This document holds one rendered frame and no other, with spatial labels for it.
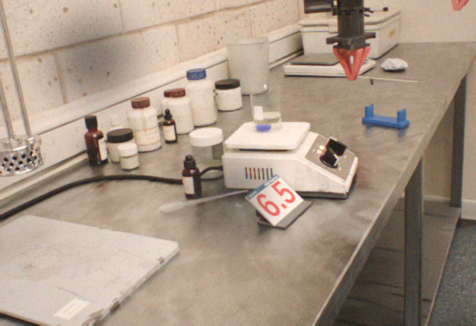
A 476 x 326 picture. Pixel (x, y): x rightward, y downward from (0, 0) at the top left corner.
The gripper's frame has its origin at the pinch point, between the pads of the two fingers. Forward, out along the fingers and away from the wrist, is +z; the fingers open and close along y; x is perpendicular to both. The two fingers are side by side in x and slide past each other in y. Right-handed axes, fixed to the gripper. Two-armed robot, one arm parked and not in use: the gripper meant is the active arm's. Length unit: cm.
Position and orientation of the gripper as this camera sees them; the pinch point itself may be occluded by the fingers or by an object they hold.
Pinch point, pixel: (352, 76)
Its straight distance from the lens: 123.6
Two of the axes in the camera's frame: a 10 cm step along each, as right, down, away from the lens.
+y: -7.2, 2.7, -6.4
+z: 0.9, 9.5, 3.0
